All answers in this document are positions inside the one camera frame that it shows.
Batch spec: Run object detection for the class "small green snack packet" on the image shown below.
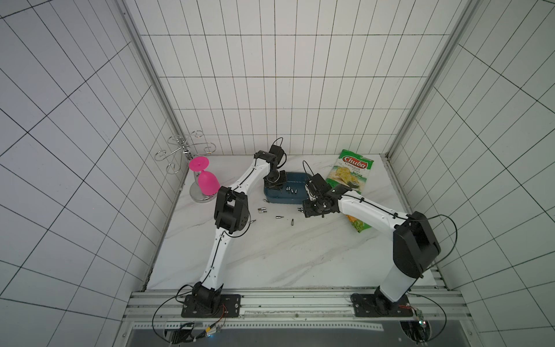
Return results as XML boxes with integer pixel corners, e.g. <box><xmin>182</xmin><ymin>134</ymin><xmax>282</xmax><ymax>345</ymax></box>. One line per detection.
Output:
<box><xmin>347</xmin><ymin>215</ymin><xmax>371</xmax><ymax>233</ymax></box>

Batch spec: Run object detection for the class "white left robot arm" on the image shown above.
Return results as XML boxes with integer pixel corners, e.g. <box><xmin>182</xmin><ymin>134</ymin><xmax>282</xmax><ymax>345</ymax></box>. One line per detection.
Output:
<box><xmin>191</xmin><ymin>144</ymin><xmax>287</xmax><ymax>312</ymax></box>

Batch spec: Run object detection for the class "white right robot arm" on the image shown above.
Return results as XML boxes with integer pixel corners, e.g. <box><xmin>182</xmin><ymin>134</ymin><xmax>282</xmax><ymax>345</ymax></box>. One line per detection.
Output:
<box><xmin>303</xmin><ymin>174</ymin><xmax>441</xmax><ymax>304</ymax></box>

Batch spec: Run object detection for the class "chrome wire glass rack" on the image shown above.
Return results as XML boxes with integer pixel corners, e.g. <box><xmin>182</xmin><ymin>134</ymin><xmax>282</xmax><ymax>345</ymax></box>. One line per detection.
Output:
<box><xmin>154</xmin><ymin>130</ymin><xmax>217</xmax><ymax>203</ymax></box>

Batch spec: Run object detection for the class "dark teal plastic storage box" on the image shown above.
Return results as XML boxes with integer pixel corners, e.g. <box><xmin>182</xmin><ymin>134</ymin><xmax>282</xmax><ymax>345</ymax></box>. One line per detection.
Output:
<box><xmin>264</xmin><ymin>171</ymin><xmax>309</xmax><ymax>205</ymax></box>

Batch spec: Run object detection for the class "pink plastic wine glass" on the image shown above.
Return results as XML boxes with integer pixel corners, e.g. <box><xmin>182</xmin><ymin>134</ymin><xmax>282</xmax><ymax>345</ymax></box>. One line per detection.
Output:
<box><xmin>189</xmin><ymin>156</ymin><xmax>221</xmax><ymax>196</ymax></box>

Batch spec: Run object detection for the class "green Chuba cassava chips bag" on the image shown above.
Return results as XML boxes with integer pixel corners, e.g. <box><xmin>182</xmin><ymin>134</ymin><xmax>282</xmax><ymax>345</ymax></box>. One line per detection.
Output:
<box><xmin>326</xmin><ymin>150</ymin><xmax>374</xmax><ymax>194</ymax></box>

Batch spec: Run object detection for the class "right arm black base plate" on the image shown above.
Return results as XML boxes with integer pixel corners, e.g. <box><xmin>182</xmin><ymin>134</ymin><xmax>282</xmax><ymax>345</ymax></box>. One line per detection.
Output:
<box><xmin>350</xmin><ymin>293</ymin><xmax>414</xmax><ymax>318</ymax></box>

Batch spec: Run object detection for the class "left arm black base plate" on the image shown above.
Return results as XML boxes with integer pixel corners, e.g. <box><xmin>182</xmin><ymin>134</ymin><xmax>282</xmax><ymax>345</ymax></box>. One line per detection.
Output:
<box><xmin>181</xmin><ymin>294</ymin><xmax>242</xmax><ymax>318</ymax></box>

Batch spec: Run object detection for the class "aluminium rail frame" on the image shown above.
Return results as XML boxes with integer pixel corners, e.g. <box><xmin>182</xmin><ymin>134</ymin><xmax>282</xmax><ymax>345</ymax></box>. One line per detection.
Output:
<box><xmin>114</xmin><ymin>275</ymin><xmax>482</xmax><ymax>346</ymax></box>

